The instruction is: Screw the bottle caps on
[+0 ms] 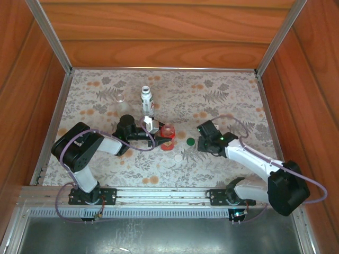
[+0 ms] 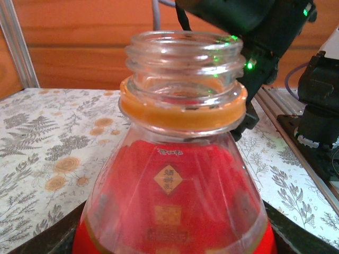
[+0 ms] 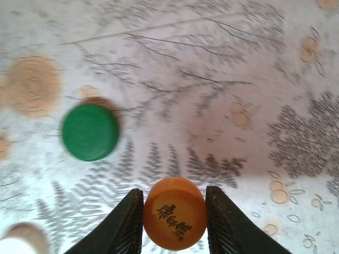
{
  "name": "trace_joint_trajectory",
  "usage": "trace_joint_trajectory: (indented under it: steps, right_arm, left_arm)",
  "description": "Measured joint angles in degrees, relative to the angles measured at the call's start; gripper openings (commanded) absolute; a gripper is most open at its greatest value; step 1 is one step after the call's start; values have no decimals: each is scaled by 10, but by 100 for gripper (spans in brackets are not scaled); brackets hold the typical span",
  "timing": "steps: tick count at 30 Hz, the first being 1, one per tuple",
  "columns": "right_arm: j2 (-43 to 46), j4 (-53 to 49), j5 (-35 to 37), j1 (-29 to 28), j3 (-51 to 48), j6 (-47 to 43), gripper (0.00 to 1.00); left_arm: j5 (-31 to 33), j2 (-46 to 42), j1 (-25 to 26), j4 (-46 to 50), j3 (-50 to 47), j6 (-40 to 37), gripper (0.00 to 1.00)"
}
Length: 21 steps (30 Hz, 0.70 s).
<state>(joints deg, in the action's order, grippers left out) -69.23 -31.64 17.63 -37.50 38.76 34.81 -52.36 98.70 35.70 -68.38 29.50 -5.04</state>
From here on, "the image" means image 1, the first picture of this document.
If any aluminium enclosure edge strip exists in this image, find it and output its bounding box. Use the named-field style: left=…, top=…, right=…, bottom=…
left=291, top=208, right=322, bottom=254
left=0, top=206, right=30, bottom=254

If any small connector board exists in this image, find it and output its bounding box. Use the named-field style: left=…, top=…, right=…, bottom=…
left=229, top=208, right=249, bottom=225
left=80, top=213, right=103, bottom=225

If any white bottle with green label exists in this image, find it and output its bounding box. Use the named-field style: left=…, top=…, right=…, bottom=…
left=140, top=86, right=156, bottom=117

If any floral patterned tablecloth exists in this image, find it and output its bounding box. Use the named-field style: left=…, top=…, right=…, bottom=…
left=42, top=69, right=281, bottom=187

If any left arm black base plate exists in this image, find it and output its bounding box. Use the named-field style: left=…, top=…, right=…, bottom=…
left=68, top=187, right=118, bottom=206

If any aluminium frame post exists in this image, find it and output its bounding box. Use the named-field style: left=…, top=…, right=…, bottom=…
left=25, top=0, right=74, bottom=76
left=254, top=0, right=308, bottom=76

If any clear glass cup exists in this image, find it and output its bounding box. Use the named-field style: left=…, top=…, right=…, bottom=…
left=115, top=94, right=131, bottom=113

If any red plastic bottle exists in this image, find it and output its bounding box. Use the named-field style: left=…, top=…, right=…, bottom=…
left=159, top=124, right=176, bottom=152

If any thin aluminium crossbar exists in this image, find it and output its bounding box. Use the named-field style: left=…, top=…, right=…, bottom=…
left=70, top=66, right=257, bottom=74

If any aluminium side rail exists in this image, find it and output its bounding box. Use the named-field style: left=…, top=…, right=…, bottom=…
left=254, top=73, right=286, bottom=165
left=29, top=72, right=73, bottom=186

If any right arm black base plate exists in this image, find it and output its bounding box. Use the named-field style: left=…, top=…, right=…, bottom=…
left=208, top=188, right=257, bottom=206

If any white slotted cable duct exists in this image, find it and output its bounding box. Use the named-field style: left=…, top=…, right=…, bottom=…
left=28, top=207, right=293, bottom=220

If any grey metal sheet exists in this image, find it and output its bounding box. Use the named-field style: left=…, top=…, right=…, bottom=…
left=15, top=216, right=305, bottom=254

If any wide aluminium extrusion beam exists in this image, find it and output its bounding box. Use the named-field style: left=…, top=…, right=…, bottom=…
left=17, top=185, right=304, bottom=208

